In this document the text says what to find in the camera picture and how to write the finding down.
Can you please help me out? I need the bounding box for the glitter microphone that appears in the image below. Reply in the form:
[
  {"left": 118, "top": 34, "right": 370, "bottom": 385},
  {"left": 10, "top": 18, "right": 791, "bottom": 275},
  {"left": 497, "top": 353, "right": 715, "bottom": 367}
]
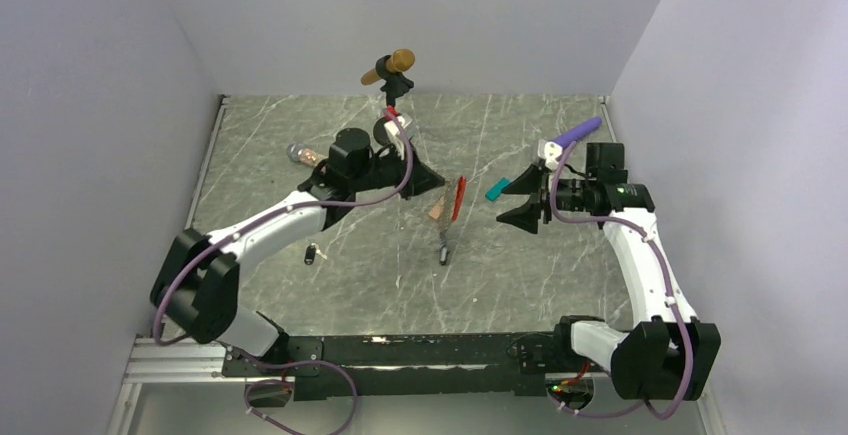
[{"left": 287, "top": 143, "right": 327, "bottom": 168}]

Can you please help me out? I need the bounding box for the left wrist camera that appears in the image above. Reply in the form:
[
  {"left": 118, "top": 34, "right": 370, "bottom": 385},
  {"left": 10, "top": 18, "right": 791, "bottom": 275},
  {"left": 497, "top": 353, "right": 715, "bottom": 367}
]
[{"left": 382, "top": 106, "right": 411, "bottom": 160}]

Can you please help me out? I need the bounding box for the purple microphone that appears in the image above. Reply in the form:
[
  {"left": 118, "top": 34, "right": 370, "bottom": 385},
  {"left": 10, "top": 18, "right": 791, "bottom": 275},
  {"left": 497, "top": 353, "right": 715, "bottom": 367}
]
[{"left": 551, "top": 116, "right": 603, "bottom": 148}]

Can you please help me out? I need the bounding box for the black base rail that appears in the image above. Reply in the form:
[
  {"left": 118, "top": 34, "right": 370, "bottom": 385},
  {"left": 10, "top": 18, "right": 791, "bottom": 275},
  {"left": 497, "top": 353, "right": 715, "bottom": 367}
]
[{"left": 221, "top": 332, "right": 599, "bottom": 401}]

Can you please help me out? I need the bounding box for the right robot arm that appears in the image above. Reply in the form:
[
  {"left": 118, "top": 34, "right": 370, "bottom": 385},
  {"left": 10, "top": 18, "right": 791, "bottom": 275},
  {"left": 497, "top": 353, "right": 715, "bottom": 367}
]
[{"left": 497, "top": 140, "right": 721, "bottom": 406}]

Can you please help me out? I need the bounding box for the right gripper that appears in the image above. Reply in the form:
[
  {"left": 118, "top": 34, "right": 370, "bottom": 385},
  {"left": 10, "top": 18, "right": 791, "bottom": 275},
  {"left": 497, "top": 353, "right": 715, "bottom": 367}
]
[{"left": 497, "top": 164, "right": 596, "bottom": 234}]

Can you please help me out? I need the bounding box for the black microphone stand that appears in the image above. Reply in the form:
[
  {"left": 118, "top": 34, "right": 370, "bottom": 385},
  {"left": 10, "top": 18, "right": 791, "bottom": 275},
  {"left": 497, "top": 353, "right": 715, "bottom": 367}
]
[{"left": 378, "top": 72, "right": 414, "bottom": 108}]

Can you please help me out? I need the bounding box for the wooden block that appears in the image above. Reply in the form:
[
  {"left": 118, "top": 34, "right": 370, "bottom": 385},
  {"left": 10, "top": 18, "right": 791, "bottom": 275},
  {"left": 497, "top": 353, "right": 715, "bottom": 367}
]
[{"left": 428, "top": 196, "right": 446, "bottom": 221}]

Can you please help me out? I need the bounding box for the gold microphone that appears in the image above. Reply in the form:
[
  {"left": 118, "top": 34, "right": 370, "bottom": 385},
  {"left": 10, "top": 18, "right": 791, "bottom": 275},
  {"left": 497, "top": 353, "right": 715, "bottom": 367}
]
[{"left": 360, "top": 48, "right": 416, "bottom": 86}]

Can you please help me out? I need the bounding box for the teal block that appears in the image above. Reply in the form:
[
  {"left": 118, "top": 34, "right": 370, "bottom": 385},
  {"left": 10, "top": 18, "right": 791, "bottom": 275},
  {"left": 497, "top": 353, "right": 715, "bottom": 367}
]
[{"left": 485, "top": 178, "right": 511, "bottom": 202}]

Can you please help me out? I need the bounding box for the black tag key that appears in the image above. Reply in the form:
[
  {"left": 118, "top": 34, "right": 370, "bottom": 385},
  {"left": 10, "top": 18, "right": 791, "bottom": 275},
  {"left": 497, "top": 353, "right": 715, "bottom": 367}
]
[{"left": 303, "top": 243, "right": 328, "bottom": 266}]

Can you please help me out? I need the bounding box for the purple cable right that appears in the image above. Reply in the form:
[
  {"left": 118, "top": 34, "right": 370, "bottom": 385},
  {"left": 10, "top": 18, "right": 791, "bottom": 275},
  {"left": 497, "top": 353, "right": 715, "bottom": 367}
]
[{"left": 548, "top": 140, "right": 697, "bottom": 421}]

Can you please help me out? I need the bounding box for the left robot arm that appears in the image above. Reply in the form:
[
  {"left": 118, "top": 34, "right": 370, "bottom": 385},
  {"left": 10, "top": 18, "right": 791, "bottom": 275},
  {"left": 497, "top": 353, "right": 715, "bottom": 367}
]
[{"left": 149, "top": 128, "right": 446, "bottom": 375}]

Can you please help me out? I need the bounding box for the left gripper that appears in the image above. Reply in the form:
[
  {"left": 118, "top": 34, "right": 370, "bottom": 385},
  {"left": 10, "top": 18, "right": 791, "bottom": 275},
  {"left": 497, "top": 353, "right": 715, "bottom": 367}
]
[{"left": 351, "top": 140, "right": 446, "bottom": 201}]

